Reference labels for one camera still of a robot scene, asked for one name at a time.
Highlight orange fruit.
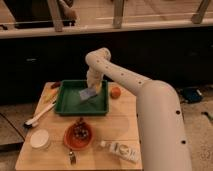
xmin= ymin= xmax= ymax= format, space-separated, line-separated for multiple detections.
xmin=110 ymin=87 xmax=121 ymax=99

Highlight white round lid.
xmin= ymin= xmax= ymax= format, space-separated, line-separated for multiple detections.
xmin=30 ymin=129 xmax=50 ymax=149

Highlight white plastic bottle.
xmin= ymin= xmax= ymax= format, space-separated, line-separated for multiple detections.
xmin=100 ymin=141 xmax=139 ymax=163

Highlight dark grapes in bowl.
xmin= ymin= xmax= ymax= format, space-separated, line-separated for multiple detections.
xmin=74 ymin=118 xmax=88 ymax=140

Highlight orange bowl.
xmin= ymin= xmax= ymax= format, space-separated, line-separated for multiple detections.
xmin=63 ymin=122 xmax=93 ymax=151

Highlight blue sponge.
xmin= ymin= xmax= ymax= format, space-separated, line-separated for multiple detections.
xmin=79 ymin=88 xmax=97 ymax=101

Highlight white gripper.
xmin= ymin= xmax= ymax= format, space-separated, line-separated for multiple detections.
xmin=86 ymin=68 xmax=102 ymax=94

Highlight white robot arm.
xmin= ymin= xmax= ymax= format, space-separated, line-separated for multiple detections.
xmin=85 ymin=48 xmax=192 ymax=171

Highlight green plastic tray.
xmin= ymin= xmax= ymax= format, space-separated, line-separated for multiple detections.
xmin=54 ymin=80 xmax=109 ymax=116

